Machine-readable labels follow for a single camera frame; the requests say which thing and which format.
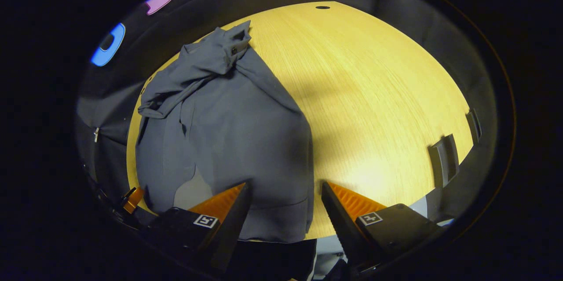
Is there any grey curved bar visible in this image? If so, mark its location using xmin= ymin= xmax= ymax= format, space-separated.
xmin=465 ymin=109 xmax=483 ymax=144
xmin=428 ymin=134 xmax=461 ymax=188

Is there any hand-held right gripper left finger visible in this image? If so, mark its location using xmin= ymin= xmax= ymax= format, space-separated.
xmin=147 ymin=182 xmax=252 ymax=273

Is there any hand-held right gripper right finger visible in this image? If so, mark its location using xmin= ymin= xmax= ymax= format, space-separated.
xmin=321 ymin=181 xmax=442 ymax=275

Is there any grey button shirt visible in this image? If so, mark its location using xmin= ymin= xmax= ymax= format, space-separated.
xmin=134 ymin=20 xmax=315 ymax=244

